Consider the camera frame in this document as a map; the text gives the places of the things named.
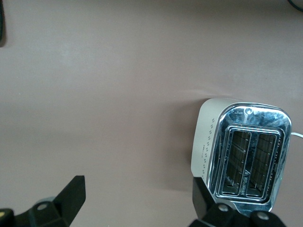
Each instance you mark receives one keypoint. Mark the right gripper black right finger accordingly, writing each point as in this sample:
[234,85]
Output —
[203,205]

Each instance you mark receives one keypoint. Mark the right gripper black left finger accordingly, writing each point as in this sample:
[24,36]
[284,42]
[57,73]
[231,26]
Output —
[68,201]

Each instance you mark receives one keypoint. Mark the chrome and cream toaster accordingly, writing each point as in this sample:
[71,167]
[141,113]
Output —
[236,118]

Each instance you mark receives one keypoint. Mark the brown table cover sheet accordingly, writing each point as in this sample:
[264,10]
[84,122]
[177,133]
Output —
[94,94]

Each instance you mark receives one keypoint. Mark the yellow quilted oven mitt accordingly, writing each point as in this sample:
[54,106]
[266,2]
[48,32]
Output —
[2,23]

